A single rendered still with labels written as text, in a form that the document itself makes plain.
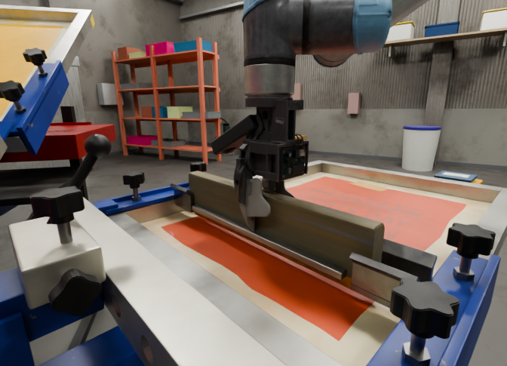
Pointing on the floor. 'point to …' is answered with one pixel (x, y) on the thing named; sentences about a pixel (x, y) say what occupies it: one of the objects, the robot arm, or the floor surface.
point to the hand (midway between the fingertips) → (259, 219)
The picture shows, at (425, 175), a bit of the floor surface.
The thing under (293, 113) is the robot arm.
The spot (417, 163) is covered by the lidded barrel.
